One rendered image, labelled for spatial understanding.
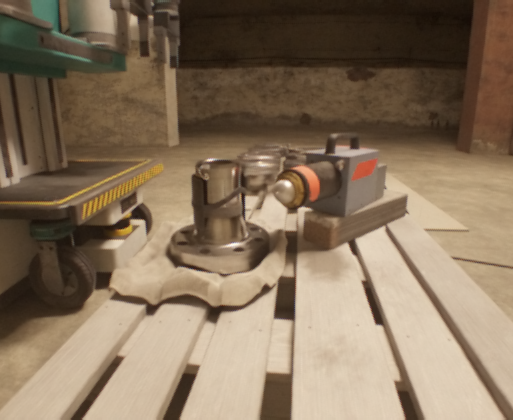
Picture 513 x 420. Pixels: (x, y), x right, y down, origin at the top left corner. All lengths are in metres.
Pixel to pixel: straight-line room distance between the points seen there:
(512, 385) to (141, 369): 0.53
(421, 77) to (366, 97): 1.54
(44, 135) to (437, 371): 1.27
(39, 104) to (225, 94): 8.90
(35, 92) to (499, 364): 1.39
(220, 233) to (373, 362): 0.45
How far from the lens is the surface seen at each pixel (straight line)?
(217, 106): 10.10
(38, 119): 1.34
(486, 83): 5.06
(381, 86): 10.08
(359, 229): 1.05
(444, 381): 0.60
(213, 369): 0.56
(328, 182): 0.88
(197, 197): 0.82
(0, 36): 0.89
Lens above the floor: 0.52
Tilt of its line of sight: 17 degrees down
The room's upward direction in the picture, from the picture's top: straight up
